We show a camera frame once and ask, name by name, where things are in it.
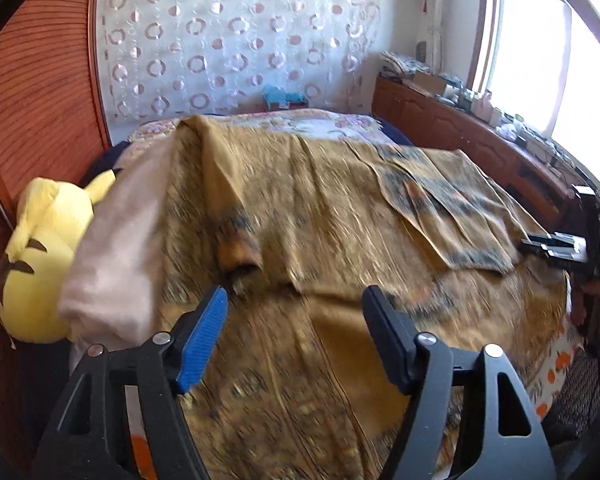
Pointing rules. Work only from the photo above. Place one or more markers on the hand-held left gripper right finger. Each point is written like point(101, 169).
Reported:
point(387, 340)

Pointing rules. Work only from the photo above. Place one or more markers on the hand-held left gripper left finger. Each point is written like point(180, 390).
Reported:
point(202, 340)

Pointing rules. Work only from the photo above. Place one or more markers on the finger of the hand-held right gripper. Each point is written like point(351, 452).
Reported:
point(552, 236)
point(550, 250)

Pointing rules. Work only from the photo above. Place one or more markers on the golden patterned garment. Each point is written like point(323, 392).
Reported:
point(330, 220)

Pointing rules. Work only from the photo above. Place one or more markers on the pale purple tissue bag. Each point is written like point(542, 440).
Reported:
point(508, 131)

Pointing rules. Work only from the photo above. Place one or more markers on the cream folded cloth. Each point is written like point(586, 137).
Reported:
point(115, 260)

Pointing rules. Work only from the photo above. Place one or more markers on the pink bottle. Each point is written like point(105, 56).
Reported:
point(482, 106)

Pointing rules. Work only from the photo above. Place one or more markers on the long wooden cabinet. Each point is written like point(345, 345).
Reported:
point(430, 120)

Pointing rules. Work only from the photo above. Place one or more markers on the window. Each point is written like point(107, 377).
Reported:
point(530, 60)

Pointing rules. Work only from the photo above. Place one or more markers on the yellow plush toy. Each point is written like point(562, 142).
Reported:
point(40, 260)

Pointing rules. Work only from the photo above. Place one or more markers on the cardboard box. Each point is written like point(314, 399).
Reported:
point(427, 82)

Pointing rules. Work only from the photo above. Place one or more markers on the floral blanket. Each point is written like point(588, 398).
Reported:
point(330, 122)

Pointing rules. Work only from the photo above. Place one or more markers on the stack of folded cloths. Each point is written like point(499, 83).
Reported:
point(405, 65)

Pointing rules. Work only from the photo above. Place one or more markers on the pale window curtain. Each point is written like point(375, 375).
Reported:
point(447, 20)

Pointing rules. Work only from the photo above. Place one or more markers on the teal item on box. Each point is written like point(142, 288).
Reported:
point(277, 95)

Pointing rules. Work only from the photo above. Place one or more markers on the wooden slatted wardrobe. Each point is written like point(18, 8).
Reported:
point(45, 85)

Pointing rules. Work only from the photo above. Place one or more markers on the sheer circle patterned curtain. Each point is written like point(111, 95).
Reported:
point(230, 35)

